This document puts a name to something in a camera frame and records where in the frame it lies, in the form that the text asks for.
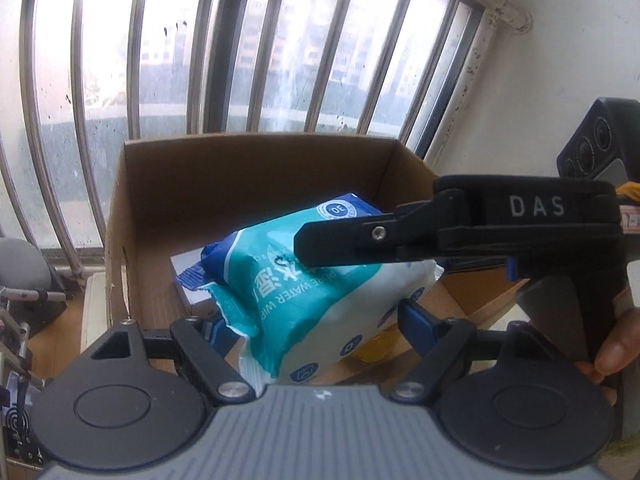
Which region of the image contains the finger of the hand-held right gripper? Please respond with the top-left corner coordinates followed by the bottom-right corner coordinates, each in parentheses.
top-left (292, 199), bottom-right (466, 267)

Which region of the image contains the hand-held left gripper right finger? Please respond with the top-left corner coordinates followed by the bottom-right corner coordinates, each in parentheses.
top-left (387, 297), bottom-right (556, 403)

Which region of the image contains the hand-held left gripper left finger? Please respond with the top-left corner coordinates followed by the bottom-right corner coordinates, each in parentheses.
top-left (77, 316), bottom-right (257, 403)

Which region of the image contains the glass jar with gold lid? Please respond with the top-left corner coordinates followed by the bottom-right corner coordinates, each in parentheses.
top-left (350, 327), bottom-right (408, 365)

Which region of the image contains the teal wet wipes pack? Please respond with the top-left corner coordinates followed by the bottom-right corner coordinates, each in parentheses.
top-left (175, 192), bottom-right (446, 393)

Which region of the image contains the white carton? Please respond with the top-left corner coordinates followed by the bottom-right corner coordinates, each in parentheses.
top-left (170, 247), bottom-right (221, 308)

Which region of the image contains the brown cardboard box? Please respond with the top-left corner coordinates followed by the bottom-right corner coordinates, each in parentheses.
top-left (102, 132), bottom-right (531, 376)

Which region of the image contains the person's right hand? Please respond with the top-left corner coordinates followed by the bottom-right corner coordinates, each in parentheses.
top-left (575, 306), bottom-right (640, 406)

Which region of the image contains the grey chair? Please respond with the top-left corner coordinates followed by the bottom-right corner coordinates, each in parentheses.
top-left (0, 237), bottom-right (68, 333)

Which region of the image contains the metal window grille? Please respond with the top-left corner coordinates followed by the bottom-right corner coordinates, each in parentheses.
top-left (0, 0), bottom-right (493, 261)

